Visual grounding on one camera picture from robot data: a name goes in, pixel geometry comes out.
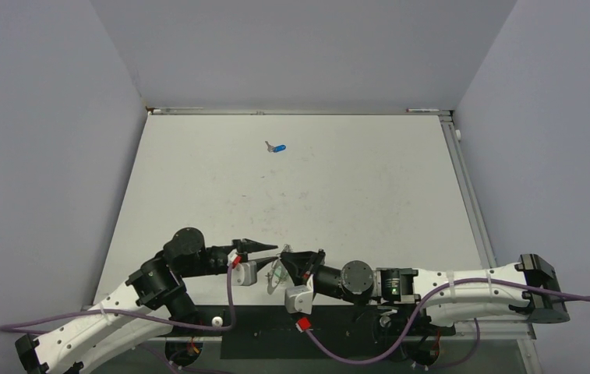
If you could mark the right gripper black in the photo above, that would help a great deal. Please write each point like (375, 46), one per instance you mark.
(297, 262)

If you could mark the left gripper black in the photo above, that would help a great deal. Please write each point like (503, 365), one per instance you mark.
(248, 246)

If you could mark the metal key organizer plate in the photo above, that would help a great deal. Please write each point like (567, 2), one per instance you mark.
(272, 285)

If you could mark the key with blue tag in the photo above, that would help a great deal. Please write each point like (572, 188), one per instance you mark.
(275, 148)

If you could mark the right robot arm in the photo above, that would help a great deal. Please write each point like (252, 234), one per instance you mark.
(527, 289)

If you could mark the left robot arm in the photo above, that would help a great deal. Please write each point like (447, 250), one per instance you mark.
(156, 292)

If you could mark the green key tag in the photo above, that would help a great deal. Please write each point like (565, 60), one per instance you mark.
(280, 274)

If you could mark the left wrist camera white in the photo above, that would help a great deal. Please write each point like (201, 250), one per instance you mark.
(244, 274)

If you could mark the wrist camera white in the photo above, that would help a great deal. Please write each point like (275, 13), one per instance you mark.
(299, 299)
(244, 274)

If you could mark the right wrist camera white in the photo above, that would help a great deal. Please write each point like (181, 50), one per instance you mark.
(299, 299)

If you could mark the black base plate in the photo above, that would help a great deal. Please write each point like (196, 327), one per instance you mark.
(269, 332)

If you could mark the aluminium frame rail front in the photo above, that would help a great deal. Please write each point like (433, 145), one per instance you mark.
(212, 319)

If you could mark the aluminium frame rail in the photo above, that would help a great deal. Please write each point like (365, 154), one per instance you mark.
(249, 111)
(212, 319)
(470, 200)

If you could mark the aluminium frame rail back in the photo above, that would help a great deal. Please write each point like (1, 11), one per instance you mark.
(249, 111)

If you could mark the aluminium frame rail right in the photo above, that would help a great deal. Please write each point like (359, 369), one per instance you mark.
(470, 200)

